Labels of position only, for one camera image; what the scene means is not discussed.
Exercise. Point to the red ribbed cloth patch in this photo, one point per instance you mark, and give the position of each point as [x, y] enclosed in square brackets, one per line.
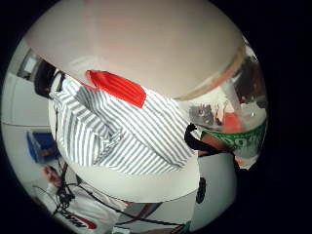
[118, 87]

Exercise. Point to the blue box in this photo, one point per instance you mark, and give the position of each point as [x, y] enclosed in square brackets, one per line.
[40, 146]

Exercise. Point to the clear bottle with green label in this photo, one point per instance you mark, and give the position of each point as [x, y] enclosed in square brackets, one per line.
[250, 117]

